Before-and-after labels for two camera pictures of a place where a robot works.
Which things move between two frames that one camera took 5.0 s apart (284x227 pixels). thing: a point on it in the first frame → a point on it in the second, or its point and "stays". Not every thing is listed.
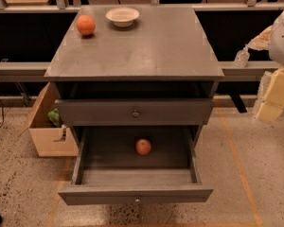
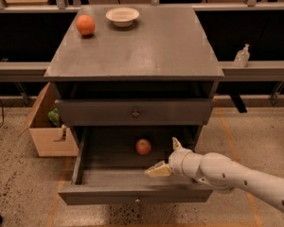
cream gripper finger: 278,95 → 182,162
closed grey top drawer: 134,112 stays
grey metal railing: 35,72 stays
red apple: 143,147 stays
